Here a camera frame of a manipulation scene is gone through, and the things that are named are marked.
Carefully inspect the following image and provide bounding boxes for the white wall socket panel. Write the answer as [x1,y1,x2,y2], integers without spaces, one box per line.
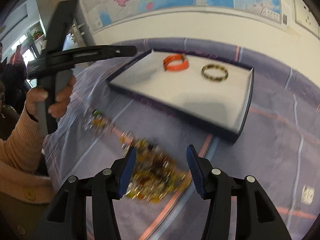
[293,0,319,37]

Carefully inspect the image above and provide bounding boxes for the amber yellow necklace pile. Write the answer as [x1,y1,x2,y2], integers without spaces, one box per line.
[120,130,192,204]

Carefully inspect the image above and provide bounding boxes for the dark blue jewelry tray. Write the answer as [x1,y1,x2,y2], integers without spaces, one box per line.
[106,49,254,143]

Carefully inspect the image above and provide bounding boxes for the orange watch band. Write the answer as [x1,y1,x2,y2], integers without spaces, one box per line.
[163,54,189,72]

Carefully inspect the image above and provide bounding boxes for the tortoiseshell bangle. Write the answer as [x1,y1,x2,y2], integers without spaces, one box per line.
[201,64,229,82]

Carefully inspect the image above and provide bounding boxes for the person left hand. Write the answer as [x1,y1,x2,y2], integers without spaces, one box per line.
[25,75,77,120]

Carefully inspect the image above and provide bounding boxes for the white label on sheet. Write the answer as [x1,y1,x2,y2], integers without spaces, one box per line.
[301,185,315,205]

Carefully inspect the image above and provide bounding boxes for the clear crystal bead bracelet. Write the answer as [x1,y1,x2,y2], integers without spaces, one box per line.
[82,112,116,137]

